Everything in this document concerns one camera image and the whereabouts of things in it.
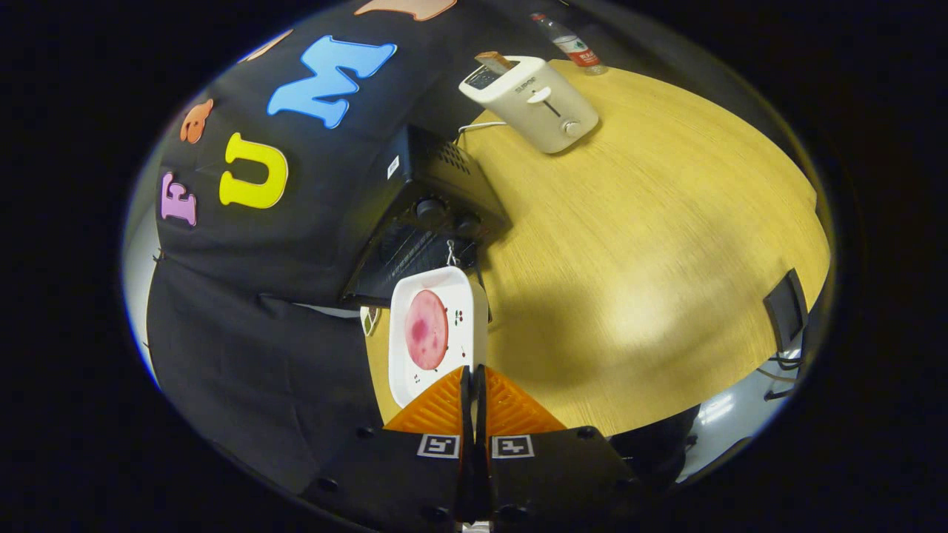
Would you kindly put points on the white bread toaster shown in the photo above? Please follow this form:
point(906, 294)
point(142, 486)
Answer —
point(533, 118)

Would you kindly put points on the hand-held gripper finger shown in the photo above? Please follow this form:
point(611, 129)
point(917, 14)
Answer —
point(466, 414)
point(480, 414)

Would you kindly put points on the brown bread slice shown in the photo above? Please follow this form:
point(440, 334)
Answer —
point(495, 61)

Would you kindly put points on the white square plate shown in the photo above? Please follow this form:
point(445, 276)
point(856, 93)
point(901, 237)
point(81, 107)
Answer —
point(466, 292)

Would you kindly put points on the black toaster oven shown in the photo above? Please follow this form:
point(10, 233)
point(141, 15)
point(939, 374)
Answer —
point(437, 166)

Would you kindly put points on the pink round meat slice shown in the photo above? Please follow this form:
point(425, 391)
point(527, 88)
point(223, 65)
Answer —
point(426, 329)

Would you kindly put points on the clear bottle red label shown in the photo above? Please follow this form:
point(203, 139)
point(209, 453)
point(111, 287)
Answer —
point(574, 48)

